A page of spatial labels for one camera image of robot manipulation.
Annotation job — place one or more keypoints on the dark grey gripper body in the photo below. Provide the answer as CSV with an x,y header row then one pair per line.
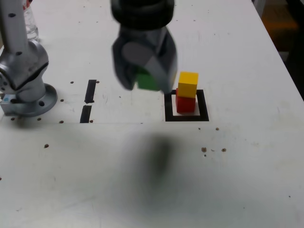
x,y
142,35

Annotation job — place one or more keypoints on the clear plastic bottle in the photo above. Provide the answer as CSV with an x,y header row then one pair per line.
x,y
32,26

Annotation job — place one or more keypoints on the green cube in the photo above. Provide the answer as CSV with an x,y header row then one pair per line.
x,y
146,82

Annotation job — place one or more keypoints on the black tape strip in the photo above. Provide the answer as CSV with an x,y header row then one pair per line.
x,y
91,90

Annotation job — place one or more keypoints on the black tape square outline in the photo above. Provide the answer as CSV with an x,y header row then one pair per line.
x,y
187,118

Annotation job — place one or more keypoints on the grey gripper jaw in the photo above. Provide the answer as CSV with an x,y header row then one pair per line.
x,y
137,53
120,69

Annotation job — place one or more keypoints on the yellow cube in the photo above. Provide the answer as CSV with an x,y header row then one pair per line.
x,y
187,88

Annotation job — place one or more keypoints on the red cube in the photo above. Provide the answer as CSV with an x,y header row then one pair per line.
x,y
185,105

